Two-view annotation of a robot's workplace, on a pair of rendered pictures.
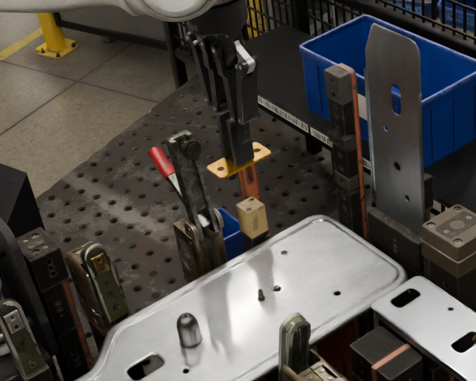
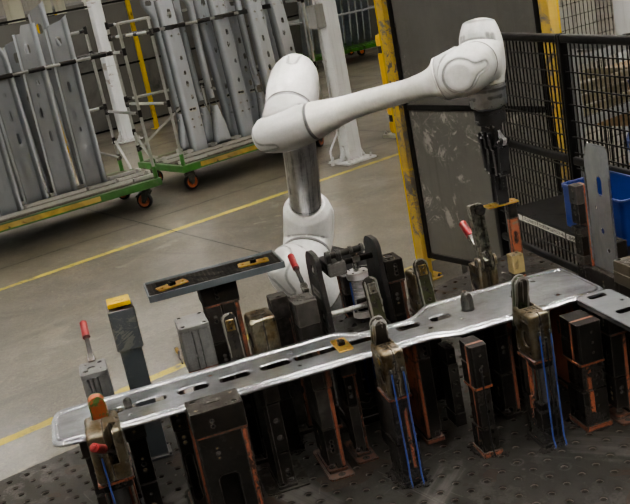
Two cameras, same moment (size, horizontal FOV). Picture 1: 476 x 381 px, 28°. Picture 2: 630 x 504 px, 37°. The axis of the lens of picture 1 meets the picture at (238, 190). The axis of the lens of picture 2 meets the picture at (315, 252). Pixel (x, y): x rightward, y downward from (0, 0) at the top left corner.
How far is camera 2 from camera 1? 127 cm
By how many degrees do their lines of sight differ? 24
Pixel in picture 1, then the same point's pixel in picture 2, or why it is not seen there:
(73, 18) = (441, 251)
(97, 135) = not seen: hidden behind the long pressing
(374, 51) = (587, 159)
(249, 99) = (504, 161)
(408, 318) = (595, 302)
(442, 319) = (615, 302)
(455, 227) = not seen: outside the picture
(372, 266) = (582, 285)
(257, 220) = (518, 262)
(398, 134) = (601, 208)
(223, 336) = (486, 308)
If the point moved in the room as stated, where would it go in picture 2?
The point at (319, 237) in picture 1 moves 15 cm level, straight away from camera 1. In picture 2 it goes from (555, 276) to (560, 257)
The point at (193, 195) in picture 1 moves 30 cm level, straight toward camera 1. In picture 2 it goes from (480, 241) to (479, 279)
